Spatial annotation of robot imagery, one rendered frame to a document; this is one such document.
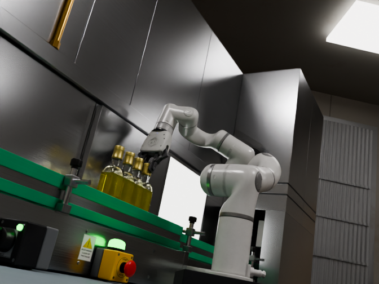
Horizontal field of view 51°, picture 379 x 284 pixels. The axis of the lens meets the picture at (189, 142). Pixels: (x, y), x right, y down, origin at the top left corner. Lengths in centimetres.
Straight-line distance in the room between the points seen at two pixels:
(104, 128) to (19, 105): 33
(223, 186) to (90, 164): 51
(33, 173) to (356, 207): 457
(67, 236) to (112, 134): 60
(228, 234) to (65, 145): 62
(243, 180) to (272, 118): 139
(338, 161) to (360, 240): 96
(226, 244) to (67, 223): 40
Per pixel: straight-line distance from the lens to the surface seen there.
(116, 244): 105
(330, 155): 522
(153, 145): 149
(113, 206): 112
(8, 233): 82
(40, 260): 85
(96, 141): 144
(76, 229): 101
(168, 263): 135
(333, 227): 502
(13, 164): 90
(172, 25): 198
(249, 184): 110
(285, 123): 242
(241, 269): 108
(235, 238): 107
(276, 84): 257
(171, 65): 192
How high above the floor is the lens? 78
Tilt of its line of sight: 19 degrees up
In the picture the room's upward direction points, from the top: 11 degrees clockwise
